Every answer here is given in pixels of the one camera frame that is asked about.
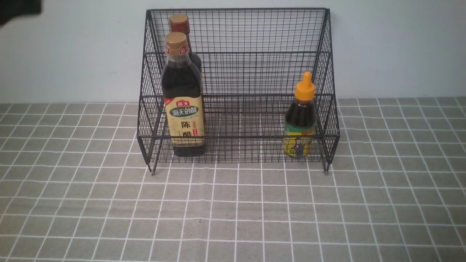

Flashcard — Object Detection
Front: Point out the gold-capped vinegar bottle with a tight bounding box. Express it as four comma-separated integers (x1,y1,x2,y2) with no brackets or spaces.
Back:
161,32,206,157

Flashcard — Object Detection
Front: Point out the orange-capped oyster sauce bottle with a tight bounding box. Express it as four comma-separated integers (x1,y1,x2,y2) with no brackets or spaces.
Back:
282,71,317,159

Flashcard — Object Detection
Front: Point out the brown-capped soy sauce bottle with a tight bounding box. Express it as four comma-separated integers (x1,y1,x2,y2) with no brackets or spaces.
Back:
169,13,203,82

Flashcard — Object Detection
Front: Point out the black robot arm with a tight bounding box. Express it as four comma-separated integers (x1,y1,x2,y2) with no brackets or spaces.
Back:
0,0,42,27

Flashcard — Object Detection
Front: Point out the grey checked tablecloth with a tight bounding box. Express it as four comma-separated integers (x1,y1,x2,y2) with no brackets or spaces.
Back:
0,97,466,262

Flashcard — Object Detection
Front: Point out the black wire mesh shelf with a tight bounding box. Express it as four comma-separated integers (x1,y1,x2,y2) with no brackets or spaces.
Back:
137,7,340,175

